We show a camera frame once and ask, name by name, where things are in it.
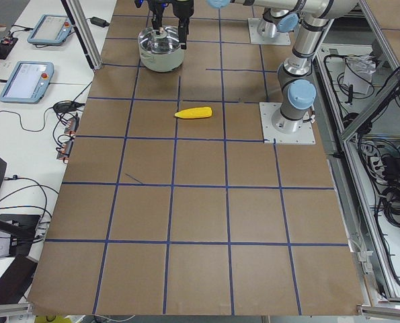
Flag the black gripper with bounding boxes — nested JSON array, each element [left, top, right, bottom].
[[134, 0, 169, 33], [171, 0, 194, 50]]

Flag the glass pot lid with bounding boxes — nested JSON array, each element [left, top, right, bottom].
[[138, 26, 181, 55]]

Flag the yellow corn cob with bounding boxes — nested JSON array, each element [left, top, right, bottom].
[[174, 106, 213, 119]]

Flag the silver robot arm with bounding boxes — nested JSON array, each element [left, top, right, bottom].
[[147, 1, 298, 42], [233, 1, 357, 135]]

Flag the pale green metal pot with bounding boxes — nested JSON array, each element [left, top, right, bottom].
[[138, 46, 185, 73]]

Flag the black power adapter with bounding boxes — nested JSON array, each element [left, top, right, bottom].
[[90, 17, 110, 28]]

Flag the far blue teach pendant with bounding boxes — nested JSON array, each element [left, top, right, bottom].
[[27, 14, 72, 46]]

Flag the blue teach pendant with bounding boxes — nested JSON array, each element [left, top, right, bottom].
[[27, 14, 72, 46], [0, 61, 54, 104]]

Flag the small electronics boards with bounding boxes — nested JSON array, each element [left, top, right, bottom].
[[56, 115, 79, 164]]

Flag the near blue teach pendant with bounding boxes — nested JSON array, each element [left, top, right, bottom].
[[0, 61, 54, 104]]

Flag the white paper bag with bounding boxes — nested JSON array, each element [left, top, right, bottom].
[[342, 55, 376, 95]]

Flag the brown paper table mat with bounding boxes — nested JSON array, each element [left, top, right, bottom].
[[28, 1, 364, 316]]

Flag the aluminium frame post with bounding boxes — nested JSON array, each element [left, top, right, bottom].
[[61, 0, 102, 71]]

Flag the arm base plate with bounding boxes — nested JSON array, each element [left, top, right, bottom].
[[259, 102, 316, 145], [248, 18, 291, 46]]

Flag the black camera stand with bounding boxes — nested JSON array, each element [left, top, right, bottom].
[[0, 158, 40, 258]]

